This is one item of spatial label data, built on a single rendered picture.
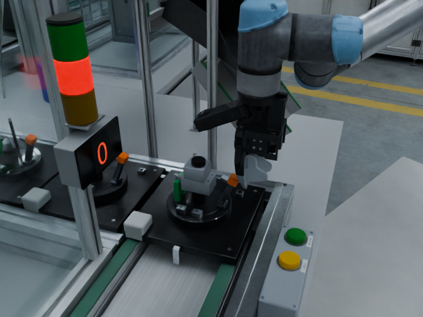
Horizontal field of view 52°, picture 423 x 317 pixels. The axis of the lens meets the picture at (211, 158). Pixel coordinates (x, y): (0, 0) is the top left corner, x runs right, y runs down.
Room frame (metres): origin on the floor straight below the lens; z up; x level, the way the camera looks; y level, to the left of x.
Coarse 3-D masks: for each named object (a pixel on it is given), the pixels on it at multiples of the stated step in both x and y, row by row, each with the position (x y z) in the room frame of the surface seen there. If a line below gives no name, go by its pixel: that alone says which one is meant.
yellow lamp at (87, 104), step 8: (64, 96) 0.58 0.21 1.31; (72, 96) 0.58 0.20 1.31; (80, 96) 0.58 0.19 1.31; (88, 96) 0.59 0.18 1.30; (64, 104) 0.58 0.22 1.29; (72, 104) 0.58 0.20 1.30; (80, 104) 0.58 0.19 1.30; (88, 104) 0.59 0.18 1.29; (96, 104) 0.61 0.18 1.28; (64, 112) 0.59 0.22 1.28; (72, 112) 0.58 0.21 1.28; (80, 112) 0.58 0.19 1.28; (88, 112) 0.58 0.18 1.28; (96, 112) 0.60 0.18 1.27; (72, 120) 0.58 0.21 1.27; (80, 120) 0.58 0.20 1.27; (88, 120) 0.58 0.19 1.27
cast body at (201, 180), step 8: (192, 160) 0.74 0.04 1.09; (200, 160) 0.74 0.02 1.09; (208, 160) 0.75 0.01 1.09; (184, 168) 0.73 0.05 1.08; (192, 168) 0.73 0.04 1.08; (200, 168) 0.73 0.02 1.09; (208, 168) 0.74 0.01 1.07; (176, 176) 0.76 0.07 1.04; (184, 176) 0.73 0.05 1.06; (192, 176) 0.72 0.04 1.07; (200, 176) 0.72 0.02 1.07; (208, 176) 0.74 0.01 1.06; (216, 176) 0.75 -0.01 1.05; (184, 184) 0.73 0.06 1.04; (192, 184) 0.72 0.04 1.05; (200, 184) 0.72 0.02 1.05; (208, 184) 0.71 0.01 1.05; (200, 192) 0.72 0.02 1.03; (208, 192) 0.71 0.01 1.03
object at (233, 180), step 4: (224, 176) 0.73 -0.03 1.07; (232, 176) 0.72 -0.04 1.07; (236, 176) 0.72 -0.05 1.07; (224, 180) 0.72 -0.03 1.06; (228, 180) 0.71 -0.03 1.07; (232, 180) 0.71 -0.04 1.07; (236, 180) 0.71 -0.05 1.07; (228, 184) 0.71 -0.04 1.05; (232, 184) 0.71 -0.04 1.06; (236, 184) 0.71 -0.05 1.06; (228, 188) 0.71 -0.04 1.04; (232, 188) 0.71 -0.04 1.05; (224, 192) 0.72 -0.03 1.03; (228, 192) 0.71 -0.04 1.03; (224, 196) 0.72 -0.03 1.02; (220, 200) 0.72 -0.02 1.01; (224, 200) 0.72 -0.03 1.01
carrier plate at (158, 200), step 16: (160, 192) 0.80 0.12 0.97; (256, 192) 0.80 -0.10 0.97; (144, 208) 0.74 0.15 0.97; (160, 208) 0.74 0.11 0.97; (240, 208) 0.74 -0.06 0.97; (256, 208) 0.74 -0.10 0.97; (160, 224) 0.69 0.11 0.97; (176, 224) 0.69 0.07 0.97; (224, 224) 0.69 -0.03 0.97; (240, 224) 0.69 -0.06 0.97; (144, 240) 0.65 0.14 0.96; (160, 240) 0.64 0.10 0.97; (176, 240) 0.64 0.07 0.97; (192, 240) 0.64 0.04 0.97; (208, 240) 0.64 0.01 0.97; (224, 240) 0.64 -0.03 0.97; (240, 240) 0.64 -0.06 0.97; (208, 256) 0.61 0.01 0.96; (224, 256) 0.60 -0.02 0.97
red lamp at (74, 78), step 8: (88, 56) 0.61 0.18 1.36; (56, 64) 0.58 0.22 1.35; (64, 64) 0.58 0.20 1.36; (72, 64) 0.58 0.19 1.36; (80, 64) 0.58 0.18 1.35; (88, 64) 0.60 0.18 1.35; (56, 72) 0.59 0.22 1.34; (64, 72) 0.58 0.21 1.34; (72, 72) 0.58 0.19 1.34; (80, 72) 0.58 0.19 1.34; (88, 72) 0.59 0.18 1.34; (64, 80) 0.58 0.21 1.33; (72, 80) 0.58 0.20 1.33; (80, 80) 0.58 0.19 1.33; (88, 80) 0.59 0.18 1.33; (64, 88) 0.58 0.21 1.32; (72, 88) 0.58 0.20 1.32; (80, 88) 0.58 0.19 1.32; (88, 88) 0.59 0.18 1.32
